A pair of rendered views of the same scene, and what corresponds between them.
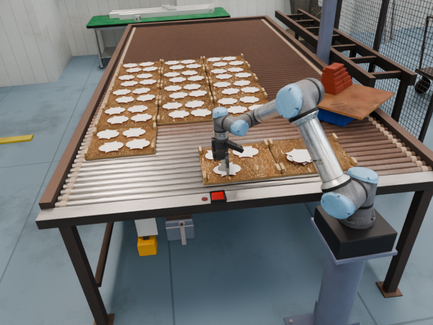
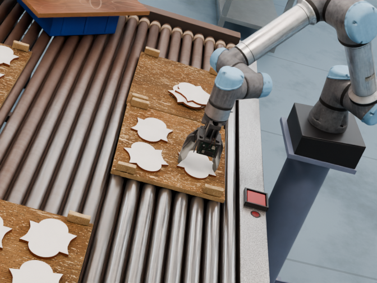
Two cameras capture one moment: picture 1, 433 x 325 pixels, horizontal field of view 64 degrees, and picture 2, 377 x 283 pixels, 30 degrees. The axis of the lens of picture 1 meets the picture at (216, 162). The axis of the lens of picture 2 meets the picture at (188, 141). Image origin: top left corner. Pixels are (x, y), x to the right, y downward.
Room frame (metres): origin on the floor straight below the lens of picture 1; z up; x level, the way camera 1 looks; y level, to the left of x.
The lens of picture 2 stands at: (1.66, 1.80, 2.13)
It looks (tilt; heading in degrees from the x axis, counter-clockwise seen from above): 31 degrees down; 268
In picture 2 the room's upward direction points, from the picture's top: 19 degrees clockwise
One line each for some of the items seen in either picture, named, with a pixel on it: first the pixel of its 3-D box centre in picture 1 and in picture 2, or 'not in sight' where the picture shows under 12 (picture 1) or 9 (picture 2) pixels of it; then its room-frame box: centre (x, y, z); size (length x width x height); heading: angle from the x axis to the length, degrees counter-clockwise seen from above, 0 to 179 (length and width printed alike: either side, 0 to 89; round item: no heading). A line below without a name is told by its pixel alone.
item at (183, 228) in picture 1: (180, 225); not in sight; (1.31, 0.20, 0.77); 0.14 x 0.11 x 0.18; 95
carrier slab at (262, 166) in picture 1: (237, 162); (172, 149); (1.63, -0.12, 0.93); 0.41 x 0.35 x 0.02; 95
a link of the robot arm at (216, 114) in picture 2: (221, 133); (219, 110); (1.53, -0.03, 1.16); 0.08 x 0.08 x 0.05
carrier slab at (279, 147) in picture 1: (309, 155); (179, 88); (1.67, -0.53, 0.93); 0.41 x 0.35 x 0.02; 94
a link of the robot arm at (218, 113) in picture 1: (220, 119); (227, 87); (1.53, -0.03, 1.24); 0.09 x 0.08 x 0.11; 41
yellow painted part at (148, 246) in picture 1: (145, 233); not in sight; (1.29, 0.38, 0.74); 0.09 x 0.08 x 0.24; 95
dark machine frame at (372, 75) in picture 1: (318, 76); not in sight; (4.06, -1.28, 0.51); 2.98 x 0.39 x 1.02; 5
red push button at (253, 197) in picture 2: (218, 196); (255, 199); (1.34, 0.00, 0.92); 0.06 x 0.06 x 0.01; 5
